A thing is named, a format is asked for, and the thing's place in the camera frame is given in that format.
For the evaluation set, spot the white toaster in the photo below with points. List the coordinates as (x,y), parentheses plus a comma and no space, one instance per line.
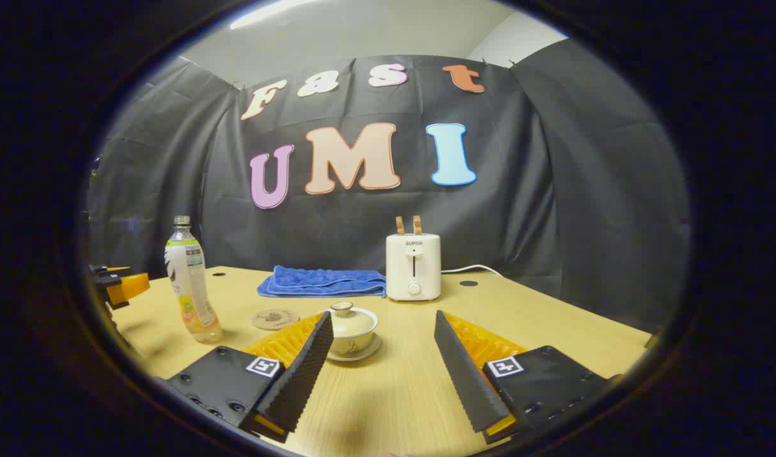
(413,270)

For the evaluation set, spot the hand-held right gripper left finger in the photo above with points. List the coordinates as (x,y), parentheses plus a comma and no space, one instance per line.
(299,381)

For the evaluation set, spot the blue folded towel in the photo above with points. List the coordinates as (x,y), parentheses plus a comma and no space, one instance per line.
(324,282)

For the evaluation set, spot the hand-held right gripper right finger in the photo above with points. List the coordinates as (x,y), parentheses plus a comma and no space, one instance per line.
(467,381)

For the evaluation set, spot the white ceramic saucer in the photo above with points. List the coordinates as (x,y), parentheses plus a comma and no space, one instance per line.
(370,354)

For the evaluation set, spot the white ceramic teacup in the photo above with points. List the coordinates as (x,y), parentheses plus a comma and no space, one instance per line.
(354,346)

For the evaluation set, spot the clear water bottle white label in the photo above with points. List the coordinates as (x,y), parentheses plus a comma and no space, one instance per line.
(188,285)

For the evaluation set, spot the black backdrop cloth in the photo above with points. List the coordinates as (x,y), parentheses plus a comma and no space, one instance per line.
(552,190)

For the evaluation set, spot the round cork coaster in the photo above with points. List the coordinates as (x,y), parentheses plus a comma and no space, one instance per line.
(275,318)

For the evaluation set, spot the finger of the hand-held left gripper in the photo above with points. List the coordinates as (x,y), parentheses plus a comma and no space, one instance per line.
(131,287)

